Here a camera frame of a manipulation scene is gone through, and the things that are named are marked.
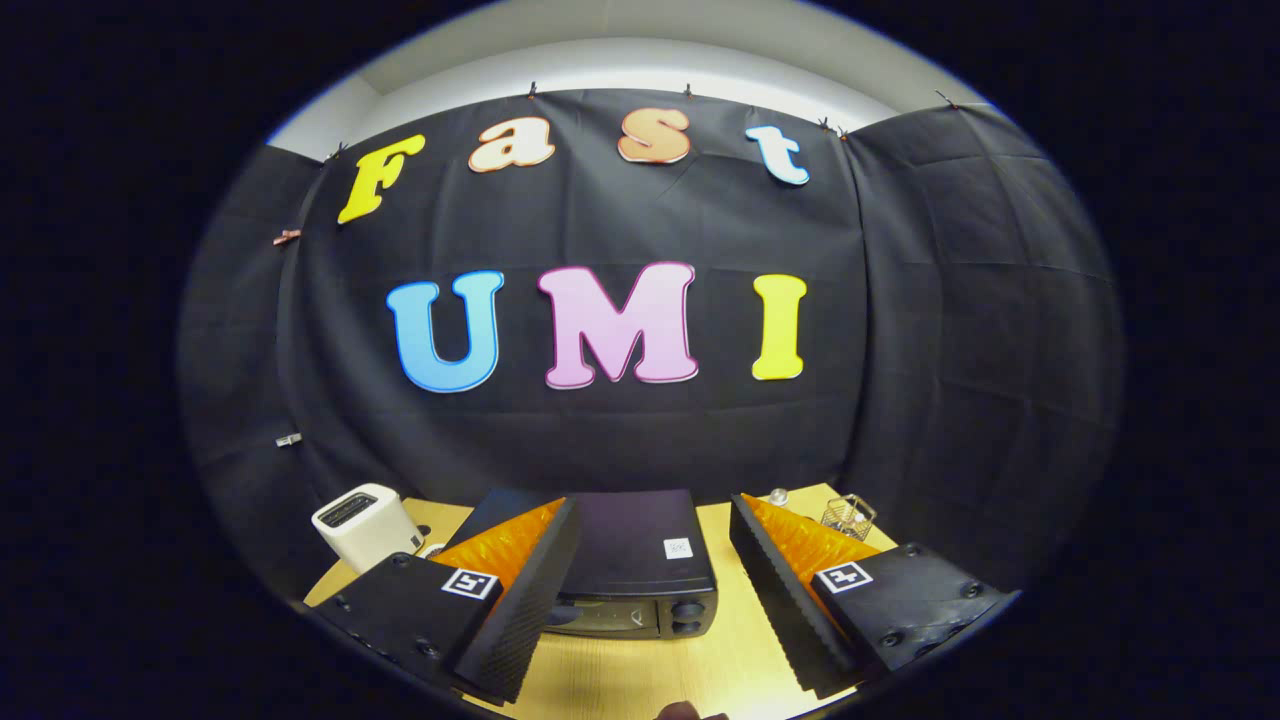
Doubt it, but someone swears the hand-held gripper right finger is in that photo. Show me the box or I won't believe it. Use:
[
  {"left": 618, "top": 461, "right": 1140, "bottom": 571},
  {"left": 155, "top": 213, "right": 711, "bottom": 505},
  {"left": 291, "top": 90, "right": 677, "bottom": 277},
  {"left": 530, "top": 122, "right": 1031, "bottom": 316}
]
[{"left": 729, "top": 492, "right": 1013, "bottom": 700}]

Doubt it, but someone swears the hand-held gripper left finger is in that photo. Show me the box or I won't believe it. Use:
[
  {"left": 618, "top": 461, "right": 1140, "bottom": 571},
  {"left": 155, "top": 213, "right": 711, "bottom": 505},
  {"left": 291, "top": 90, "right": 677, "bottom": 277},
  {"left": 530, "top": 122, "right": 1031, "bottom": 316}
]
[{"left": 313, "top": 496, "right": 583, "bottom": 705}]

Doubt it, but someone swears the glass toaster oven door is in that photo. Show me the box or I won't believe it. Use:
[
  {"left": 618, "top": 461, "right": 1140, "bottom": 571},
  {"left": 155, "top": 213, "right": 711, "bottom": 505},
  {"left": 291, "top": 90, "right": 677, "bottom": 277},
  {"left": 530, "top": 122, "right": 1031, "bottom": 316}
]
[{"left": 545, "top": 598, "right": 673, "bottom": 639}]

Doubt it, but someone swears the black toaster oven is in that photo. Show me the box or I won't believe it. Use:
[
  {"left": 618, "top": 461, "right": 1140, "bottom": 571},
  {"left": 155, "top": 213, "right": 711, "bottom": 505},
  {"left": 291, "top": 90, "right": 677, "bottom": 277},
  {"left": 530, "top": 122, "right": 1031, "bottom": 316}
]
[{"left": 440, "top": 488, "right": 719, "bottom": 641}]

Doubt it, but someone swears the white toaster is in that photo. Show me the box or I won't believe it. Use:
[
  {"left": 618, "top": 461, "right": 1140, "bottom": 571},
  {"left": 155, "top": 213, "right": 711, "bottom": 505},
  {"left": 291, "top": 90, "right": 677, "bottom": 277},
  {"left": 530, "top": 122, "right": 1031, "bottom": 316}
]
[{"left": 311, "top": 484, "right": 425, "bottom": 575}]

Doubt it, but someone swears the metal wire holder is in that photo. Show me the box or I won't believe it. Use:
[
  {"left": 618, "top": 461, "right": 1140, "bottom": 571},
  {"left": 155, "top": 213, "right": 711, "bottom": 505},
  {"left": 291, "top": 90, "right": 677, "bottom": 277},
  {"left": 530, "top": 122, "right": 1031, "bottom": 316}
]
[{"left": 822, "top": 494, "right": 879, "bottom": 541}]

